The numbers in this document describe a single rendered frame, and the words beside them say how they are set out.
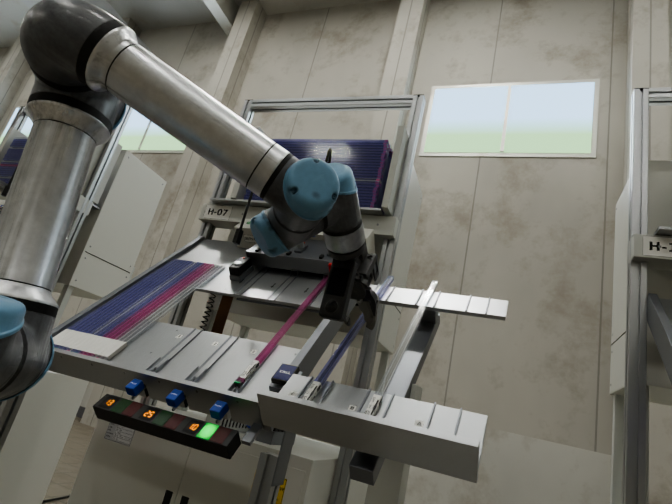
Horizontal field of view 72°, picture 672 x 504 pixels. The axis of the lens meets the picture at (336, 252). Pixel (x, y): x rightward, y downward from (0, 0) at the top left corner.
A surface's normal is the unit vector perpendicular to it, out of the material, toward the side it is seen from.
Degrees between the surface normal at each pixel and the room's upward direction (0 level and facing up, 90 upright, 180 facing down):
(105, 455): 90
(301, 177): 90
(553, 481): 90
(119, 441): 90
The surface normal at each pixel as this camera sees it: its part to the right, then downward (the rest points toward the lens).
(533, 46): -0.33, -0.38
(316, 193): 0.29, -0.25
